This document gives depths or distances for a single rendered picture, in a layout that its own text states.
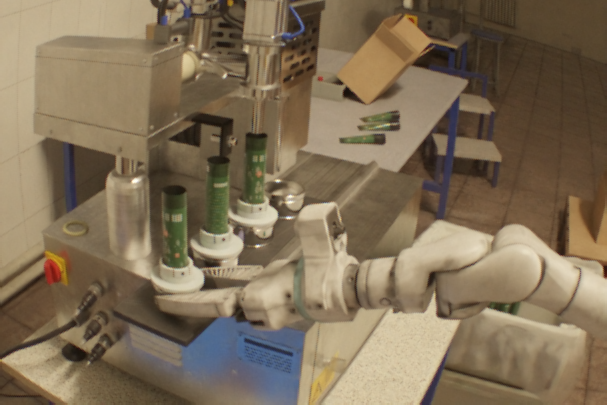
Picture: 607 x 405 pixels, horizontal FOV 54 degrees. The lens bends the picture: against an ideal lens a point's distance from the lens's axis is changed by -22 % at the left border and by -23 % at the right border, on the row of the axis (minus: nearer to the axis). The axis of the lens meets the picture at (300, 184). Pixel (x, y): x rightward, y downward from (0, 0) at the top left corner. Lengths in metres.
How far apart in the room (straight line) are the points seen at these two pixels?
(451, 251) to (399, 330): 0.71
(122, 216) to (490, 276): 0.54
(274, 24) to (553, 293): 0.52
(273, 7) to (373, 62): 1.79
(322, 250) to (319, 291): 0.04
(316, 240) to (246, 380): 0.32
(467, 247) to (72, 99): 0.60
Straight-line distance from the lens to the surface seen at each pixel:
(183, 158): 1.33
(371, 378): 1.27
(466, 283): 0.72
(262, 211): 1.06
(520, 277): 0.71
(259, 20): 0.97
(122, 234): 1.03
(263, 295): 0.79
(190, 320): 0.89
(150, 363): 1.11
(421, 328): 1.43
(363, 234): 1.16
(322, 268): 0.77
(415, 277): 0.73
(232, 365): 1.01
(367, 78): 2.75
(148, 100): 0.93
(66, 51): 1.02
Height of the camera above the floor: 1.54
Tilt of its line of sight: 23 degrees down
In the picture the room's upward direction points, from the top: 5 degrees clockwise
